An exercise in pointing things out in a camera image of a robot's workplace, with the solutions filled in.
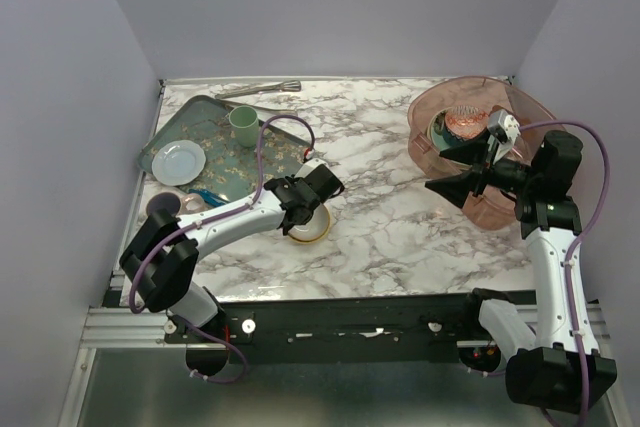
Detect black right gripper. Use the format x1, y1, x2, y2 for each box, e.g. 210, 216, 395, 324
426, 127, 540, 208

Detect yellow blue patterned bowl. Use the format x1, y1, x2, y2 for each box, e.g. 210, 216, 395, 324
288, 205, 331, 243

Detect green and cream plate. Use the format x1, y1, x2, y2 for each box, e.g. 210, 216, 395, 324
428, 111, 466, 153

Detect red patterned bowl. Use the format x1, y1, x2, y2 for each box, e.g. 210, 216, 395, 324
444, 105, 489, 140

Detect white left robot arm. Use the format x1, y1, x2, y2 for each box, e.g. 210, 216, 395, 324
119, 162, 344, 342

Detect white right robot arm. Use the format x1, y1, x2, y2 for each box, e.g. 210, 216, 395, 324
425, 130, 617, 418

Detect transparent pink plastic bin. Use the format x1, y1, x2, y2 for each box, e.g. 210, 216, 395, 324
408, 76, 583, 236

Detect floral teal tray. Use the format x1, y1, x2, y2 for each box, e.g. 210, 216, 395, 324
137, 95, 310, 201

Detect blue plastic knife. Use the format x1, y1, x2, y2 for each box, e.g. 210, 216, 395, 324
188, 189, 228, 207

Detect green plastic cup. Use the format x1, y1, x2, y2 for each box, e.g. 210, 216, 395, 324
229, 105, 260, 148

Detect metal serving tongs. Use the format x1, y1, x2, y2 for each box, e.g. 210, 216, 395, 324
214, 80, 302, 100

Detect light blue saucer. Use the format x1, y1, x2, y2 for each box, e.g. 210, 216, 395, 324
151, 140, 206, 186

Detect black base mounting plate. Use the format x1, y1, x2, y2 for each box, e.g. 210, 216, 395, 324
164, 291, 521, 363

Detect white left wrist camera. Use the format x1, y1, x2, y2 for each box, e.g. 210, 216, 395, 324
295, 158, 327, 178

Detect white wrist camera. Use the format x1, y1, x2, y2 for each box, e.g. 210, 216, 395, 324
487, 109, 520, 162
295, 158, 327, 178

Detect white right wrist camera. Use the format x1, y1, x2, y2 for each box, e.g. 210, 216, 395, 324
487, 109, 520, 162

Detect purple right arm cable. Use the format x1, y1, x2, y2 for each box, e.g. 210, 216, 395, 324
469, 120, 612, 427

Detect aluminium frame rail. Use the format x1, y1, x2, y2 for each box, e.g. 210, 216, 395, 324
80, 305, 610, 349

